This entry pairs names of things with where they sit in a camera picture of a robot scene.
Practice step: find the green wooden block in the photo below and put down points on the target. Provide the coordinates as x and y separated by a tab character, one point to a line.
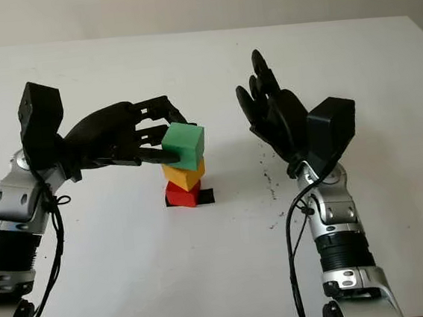
183	142

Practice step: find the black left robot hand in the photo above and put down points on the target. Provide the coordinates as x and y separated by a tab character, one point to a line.
101	139

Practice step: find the red wooden block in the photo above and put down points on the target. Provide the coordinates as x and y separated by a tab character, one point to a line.
181	197

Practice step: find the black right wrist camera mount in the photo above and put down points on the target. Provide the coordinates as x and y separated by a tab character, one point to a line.
332	128

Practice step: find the black tape strip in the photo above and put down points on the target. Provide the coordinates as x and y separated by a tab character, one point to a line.
207	197

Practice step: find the yellow wooden block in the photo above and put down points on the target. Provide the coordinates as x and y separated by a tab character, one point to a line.
177	176

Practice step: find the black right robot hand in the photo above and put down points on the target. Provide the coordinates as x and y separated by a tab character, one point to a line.
286	121

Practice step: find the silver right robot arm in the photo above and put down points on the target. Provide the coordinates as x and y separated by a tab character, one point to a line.
336	214

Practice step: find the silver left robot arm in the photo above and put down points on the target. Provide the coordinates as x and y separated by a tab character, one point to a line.
14	207

